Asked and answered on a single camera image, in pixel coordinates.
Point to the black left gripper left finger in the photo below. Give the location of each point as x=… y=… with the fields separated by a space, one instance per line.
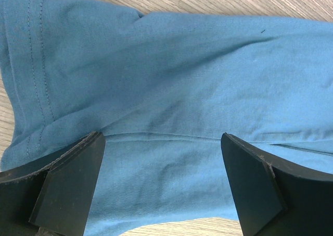
x=53 y=194

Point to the dark blue t-shirt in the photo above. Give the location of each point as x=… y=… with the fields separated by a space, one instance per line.
x=163 y=88

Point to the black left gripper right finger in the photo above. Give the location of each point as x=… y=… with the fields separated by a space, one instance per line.
x=274 y=196

